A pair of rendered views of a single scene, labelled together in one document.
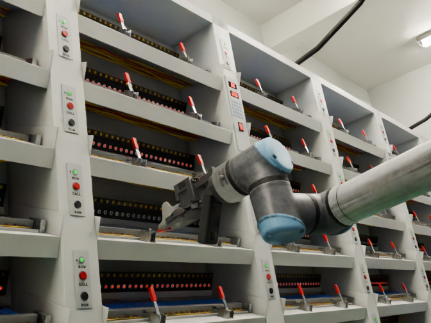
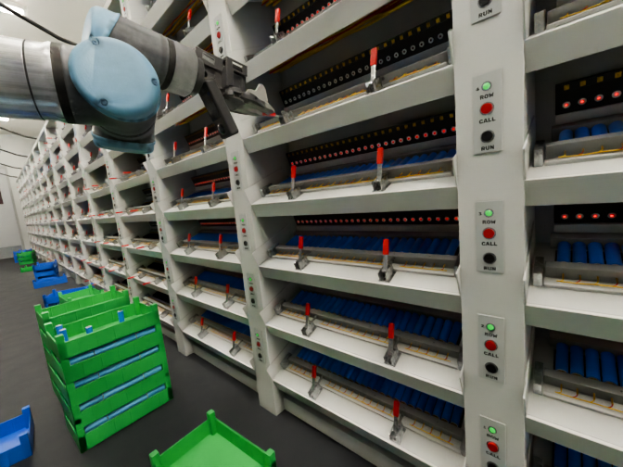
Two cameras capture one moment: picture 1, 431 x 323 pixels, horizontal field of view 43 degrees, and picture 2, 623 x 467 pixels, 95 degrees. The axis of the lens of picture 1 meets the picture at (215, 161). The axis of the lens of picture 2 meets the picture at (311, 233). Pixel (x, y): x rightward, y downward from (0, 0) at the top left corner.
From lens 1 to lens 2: 1.58 m
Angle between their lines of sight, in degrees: 97
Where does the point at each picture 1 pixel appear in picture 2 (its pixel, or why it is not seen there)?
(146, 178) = (279, 55)
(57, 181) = not seen: hidden behind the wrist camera
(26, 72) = (202, 30)
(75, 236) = (231, 143)
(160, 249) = (289, 129)
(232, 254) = (397, 95)
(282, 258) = (593, 34)
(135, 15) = not seen: outside the picture
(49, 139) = not seen: hidden behind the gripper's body
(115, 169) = (252, 67)
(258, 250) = (470, 58)
